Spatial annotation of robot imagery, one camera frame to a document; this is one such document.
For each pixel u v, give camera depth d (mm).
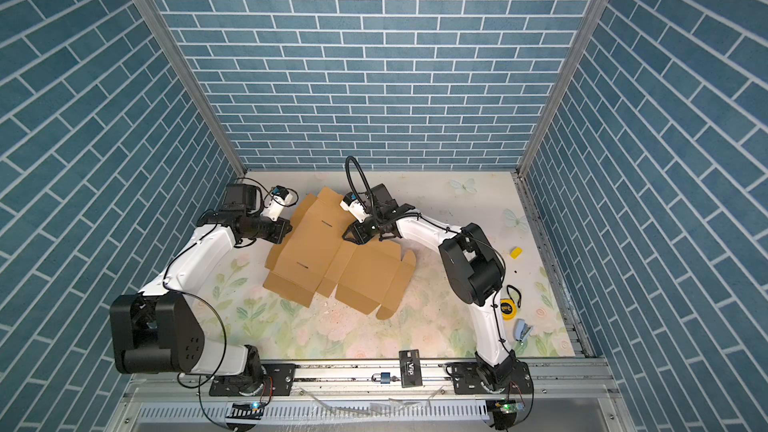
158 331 418
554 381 759
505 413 708
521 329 805
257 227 718
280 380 739
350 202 831
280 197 771
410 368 759
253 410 722
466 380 736
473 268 532
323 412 702
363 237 822
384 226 710
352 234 863
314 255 912
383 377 743
